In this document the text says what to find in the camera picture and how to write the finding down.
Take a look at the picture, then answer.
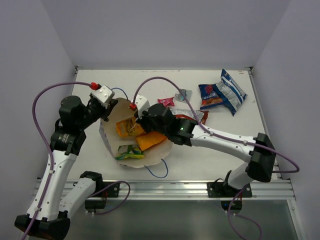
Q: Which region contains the orange snack bag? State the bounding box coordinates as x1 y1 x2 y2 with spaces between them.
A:
135 131 167 151

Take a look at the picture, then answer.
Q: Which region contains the yellow candy bag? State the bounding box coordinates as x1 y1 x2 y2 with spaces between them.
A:
115 116 145 138

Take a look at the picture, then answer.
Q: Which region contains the pink candy packet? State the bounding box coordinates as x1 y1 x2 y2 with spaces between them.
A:
157 97 175 108

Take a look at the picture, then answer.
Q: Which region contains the blue checkered paper bag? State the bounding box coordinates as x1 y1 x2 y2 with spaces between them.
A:
99 97 173 169

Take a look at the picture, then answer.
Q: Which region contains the green yellow snack packet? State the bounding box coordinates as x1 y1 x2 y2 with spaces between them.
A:
115 144 145 161

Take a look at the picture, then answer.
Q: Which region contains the grey small snack packet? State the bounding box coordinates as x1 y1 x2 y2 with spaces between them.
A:
175 89 192 103

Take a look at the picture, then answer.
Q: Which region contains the red chips bag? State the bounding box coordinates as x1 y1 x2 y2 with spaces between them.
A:
170 108 209 125

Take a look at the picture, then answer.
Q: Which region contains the blue Burts chips bag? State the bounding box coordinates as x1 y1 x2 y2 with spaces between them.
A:
198 69 248 116

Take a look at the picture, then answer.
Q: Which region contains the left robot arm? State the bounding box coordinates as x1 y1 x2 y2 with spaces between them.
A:
14 95 118 240

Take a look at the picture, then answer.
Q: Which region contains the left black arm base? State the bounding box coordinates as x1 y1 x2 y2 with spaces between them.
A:
84 181 120 213

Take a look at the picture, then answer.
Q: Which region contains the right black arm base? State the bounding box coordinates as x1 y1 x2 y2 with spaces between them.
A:
206 178 253 214

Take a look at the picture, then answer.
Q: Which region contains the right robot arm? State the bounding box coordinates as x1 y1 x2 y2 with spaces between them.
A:
130 103 276 197

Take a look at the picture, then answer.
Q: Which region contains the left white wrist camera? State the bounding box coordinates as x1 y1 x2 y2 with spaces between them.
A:
90 85 115 109

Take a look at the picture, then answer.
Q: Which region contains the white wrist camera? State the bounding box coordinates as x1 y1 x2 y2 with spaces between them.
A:
90 85 115 109
129 94 150 119

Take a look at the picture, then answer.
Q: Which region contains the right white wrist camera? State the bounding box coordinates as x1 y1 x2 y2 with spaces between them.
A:
129 94 150 119

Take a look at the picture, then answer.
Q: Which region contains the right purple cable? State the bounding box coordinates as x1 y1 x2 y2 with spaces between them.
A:
132 76 300 240

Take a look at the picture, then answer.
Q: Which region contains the purple cable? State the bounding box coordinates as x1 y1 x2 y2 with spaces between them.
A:
132 76 300 240
18 81 100 240

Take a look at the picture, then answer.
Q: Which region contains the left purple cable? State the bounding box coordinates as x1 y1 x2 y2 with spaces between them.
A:
18 81 100 240

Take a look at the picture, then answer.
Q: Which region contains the aluminium front rail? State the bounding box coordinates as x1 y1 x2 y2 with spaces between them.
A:
33 179 293 201

